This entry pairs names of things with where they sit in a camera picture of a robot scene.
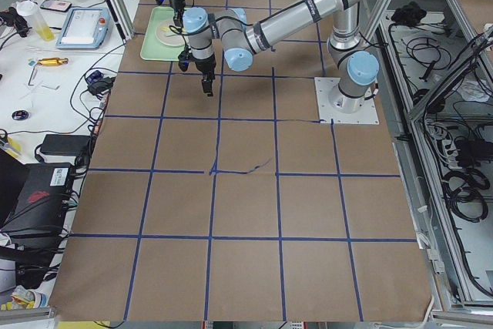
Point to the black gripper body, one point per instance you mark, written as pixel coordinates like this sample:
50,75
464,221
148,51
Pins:
176,3
205,67

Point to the yellow plastic fork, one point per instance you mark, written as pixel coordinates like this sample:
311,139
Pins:
169,32

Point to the white round plate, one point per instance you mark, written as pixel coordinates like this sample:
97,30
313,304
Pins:
173,41

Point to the light green tray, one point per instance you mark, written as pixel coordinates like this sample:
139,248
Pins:
152,49

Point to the blue teach pendant near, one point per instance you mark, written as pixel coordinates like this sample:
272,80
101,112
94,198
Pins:
84,28

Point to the smartphone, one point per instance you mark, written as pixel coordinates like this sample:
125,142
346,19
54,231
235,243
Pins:
56,5

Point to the gold metal cylinder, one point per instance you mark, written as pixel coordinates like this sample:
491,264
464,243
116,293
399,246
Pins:
55,61

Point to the bottle with yellow liquid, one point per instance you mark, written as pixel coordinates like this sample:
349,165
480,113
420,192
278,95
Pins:
31,12

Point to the black power adapter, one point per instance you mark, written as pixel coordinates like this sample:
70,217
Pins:
64,145

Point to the black computer box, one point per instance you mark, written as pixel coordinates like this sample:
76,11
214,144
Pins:
33,208

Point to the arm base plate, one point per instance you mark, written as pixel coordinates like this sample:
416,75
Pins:
334,107

